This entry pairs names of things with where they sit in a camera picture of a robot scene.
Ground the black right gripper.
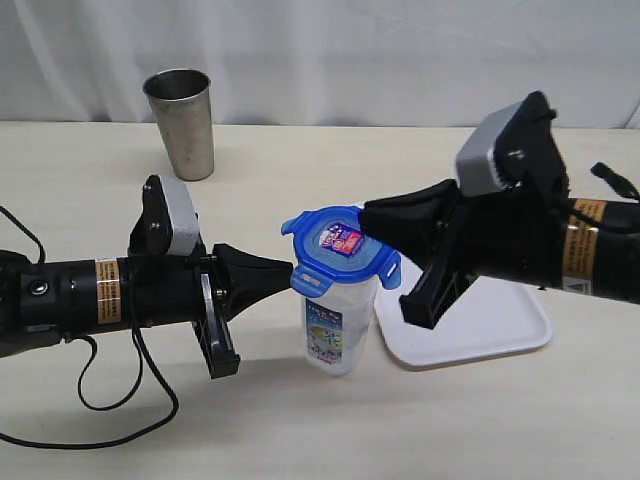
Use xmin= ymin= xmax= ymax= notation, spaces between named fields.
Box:
xmin=359 ymin=91 xmax=569 ymax=329

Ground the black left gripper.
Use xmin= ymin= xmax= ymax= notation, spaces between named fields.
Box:
xmin=127 ymin=174 xmax=293 ymax=379

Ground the blue plastic container lid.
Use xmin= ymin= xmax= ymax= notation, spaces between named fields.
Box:
xmin=280 ymin=205 xmax=402 ymax=298

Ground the clear plastic container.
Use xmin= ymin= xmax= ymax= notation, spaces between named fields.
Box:
xmin=301 ymin=277 xmax=378 ymax=376

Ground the stainless steel cup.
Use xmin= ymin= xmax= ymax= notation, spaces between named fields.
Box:
xmin=143 ymin=68 xmax=215 ymax=181

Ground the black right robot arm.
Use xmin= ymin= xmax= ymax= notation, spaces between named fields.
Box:
xmin=359 ymin=91 xmax=639 ymax=329

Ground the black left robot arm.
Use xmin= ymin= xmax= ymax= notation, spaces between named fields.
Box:
xmin=1 ymin=174 xmax=293 ymax=378

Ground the white plastic tray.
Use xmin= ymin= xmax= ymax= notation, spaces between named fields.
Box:
xmin=374 ymin=259 xmax=553 ymax=370

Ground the white backdrop curtain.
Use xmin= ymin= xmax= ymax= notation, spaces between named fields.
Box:
xmin=1 ymin=1 xmax=639 ymax=129

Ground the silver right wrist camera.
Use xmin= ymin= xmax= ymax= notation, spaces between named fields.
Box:
xmin=455 ymin=102 xmax=521 ymax=198

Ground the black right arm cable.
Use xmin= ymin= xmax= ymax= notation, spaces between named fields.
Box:
xmin=569 ymin=160 xmax=640 ymax=226

